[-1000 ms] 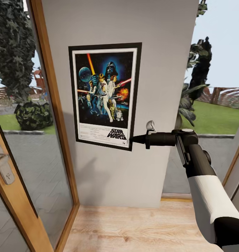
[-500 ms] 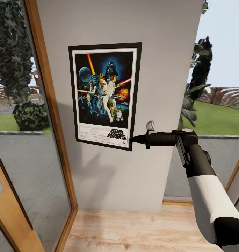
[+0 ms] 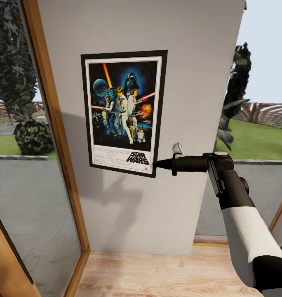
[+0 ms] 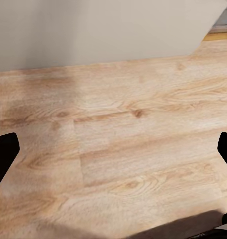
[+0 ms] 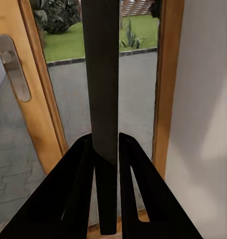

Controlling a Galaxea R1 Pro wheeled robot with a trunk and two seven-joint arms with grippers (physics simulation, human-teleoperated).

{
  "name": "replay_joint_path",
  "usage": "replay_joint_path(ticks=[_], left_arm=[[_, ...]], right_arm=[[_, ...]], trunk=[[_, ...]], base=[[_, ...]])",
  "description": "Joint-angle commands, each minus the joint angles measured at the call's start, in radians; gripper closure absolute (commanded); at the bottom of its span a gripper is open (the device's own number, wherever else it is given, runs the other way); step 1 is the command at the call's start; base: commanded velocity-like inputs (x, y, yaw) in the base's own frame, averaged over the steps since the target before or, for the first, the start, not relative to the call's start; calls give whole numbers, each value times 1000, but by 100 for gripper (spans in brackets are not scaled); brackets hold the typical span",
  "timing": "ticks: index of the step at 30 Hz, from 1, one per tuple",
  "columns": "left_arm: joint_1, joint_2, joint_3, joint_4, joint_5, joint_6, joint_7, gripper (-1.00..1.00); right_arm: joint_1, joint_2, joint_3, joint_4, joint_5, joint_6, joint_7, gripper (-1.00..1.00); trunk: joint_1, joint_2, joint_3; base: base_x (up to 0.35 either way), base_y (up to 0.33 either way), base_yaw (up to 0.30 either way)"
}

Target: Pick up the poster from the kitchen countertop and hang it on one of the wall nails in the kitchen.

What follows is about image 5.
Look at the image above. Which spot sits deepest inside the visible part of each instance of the door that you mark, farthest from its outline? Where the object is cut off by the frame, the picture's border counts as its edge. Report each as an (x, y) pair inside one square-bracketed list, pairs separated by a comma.
[(44, 99)]

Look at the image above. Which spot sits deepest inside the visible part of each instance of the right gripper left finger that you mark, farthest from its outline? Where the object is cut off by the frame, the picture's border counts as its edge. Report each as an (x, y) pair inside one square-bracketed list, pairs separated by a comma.
[(59, 207)]

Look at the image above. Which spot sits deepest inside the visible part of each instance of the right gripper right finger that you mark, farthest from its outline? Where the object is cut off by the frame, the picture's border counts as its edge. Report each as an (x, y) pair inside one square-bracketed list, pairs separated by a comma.
[(168, 220)]

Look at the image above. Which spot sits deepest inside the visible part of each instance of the poster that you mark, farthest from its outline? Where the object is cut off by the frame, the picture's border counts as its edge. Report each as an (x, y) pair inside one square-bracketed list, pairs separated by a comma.
[(101, 41)]

